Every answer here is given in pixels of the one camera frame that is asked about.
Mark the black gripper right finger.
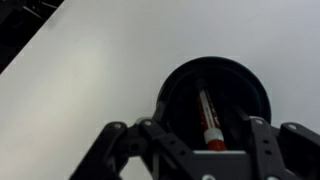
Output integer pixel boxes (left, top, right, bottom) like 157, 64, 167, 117
233, 106, 320, 180

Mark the dark teal mug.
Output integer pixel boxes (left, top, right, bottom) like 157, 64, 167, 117
154, 55, 273, 152

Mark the white marker with orange cap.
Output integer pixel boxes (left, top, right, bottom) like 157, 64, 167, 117
196, 79, 229, 152

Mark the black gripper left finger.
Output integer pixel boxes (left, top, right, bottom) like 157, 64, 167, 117
69, 119, 201, 180

